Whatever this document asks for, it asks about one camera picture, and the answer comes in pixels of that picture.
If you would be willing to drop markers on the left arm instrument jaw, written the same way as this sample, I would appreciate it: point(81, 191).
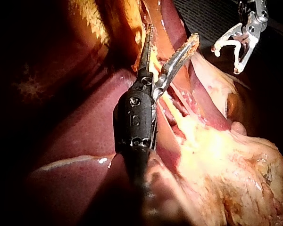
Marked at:
point(147, 51)
point(177, 60)

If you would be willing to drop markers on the left arm instrument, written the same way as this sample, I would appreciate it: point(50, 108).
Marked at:
point(135, 117)

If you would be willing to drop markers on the right arm instrument jaw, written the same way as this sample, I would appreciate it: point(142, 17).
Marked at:
point(247, 55)
point(227, 35)

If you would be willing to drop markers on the right arm instrument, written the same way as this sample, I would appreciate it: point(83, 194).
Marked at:
point(255, 21)

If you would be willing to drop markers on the white clip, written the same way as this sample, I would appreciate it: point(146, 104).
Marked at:
point(228, 43)

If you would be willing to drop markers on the dark left arm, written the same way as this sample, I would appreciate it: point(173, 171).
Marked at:
point(134, 171)

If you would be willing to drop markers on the gallbladder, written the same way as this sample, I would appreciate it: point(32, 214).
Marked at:
point(122, 26)

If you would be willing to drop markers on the thin tube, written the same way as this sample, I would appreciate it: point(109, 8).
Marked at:
point(171, 107)
point(179, 100)

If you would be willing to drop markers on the dark red liver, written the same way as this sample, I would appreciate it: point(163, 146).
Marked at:
point(85, 127)

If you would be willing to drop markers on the pale fatty tissue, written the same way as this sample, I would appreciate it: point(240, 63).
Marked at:
point(226, 164)

